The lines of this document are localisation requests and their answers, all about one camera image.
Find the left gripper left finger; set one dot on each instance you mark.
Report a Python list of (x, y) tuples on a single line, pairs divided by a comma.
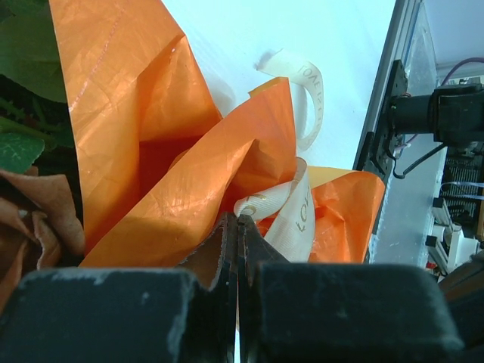
[(180, 314)]

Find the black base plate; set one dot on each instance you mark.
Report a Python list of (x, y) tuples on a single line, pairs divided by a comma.
[(377, 138)]

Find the cream ribbon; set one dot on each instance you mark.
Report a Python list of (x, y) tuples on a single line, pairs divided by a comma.
[(293, 230)]

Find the orange wrapping paper sheet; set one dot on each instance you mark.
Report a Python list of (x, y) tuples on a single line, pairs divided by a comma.
[(159, 164)]

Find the fake flower bouquet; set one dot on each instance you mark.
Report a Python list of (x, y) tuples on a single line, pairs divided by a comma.
[(41, 207)]

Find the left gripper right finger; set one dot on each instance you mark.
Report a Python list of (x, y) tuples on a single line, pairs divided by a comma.
[(306, 312)]

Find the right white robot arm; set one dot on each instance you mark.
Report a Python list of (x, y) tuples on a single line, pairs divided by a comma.
[(453, 114)]

